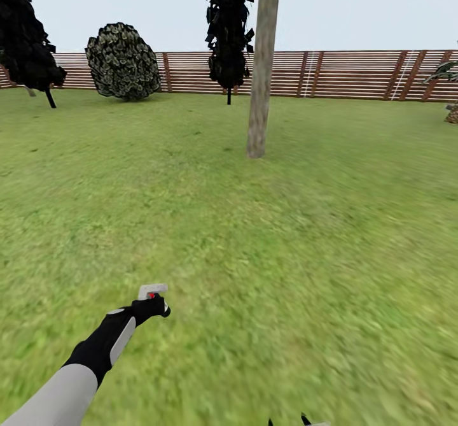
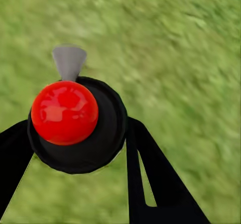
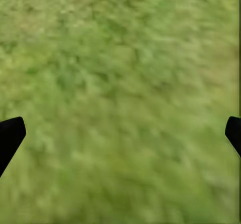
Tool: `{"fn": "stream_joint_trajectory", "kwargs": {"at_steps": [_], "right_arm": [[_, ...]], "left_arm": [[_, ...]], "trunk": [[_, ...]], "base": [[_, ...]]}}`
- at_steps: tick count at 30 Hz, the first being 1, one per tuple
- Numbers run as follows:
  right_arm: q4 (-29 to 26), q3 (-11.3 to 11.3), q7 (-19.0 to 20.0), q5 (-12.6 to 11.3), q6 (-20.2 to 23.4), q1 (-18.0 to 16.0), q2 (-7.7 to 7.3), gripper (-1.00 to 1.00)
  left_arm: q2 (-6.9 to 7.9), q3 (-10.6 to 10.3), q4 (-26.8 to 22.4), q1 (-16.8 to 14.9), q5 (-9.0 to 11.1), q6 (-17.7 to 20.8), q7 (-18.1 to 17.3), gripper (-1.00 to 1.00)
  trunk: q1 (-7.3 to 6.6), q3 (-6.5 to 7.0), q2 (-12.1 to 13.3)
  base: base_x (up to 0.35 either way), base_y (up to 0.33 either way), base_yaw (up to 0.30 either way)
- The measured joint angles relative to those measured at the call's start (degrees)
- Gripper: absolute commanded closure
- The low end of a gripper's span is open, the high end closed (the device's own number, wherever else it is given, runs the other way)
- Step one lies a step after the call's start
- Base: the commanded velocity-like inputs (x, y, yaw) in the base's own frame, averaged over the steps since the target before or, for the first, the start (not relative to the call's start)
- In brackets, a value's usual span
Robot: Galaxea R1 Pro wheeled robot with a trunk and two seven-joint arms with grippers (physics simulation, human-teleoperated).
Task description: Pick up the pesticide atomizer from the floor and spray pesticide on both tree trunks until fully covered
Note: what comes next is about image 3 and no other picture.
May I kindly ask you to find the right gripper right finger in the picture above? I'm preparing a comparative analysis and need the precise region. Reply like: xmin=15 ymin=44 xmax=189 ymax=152
xmin=225 ymin=116 xmax=241 ymax=156

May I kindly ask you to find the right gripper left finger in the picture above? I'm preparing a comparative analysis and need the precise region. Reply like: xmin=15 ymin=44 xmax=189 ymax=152
xmin=0 ymin=117 xmax=26 ymax=177

